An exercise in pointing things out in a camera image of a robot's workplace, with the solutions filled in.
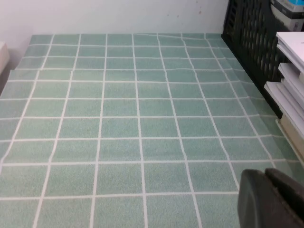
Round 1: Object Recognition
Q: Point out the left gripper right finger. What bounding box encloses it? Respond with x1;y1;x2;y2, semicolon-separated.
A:
264;168;304;228

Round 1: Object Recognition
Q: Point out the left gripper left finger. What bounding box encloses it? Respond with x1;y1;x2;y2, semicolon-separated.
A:
238;169;300;228

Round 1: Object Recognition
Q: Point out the beige book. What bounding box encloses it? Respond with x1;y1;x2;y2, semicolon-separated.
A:
275;118;304;165

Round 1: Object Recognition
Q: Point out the white book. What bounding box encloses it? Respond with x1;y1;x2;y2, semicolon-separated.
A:
277;62;304;105
264;81;304;136

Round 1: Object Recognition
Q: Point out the black mesh book holder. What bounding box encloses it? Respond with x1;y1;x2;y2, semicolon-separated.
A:
220;0;304;120

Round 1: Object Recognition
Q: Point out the blue cover book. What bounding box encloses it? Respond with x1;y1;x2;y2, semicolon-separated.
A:
270;0;304;32

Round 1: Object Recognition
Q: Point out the green checkered tablecloth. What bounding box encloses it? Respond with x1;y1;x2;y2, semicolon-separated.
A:
0;33;304;228

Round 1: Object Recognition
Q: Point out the beige box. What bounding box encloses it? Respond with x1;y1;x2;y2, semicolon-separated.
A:
0;41;10;95

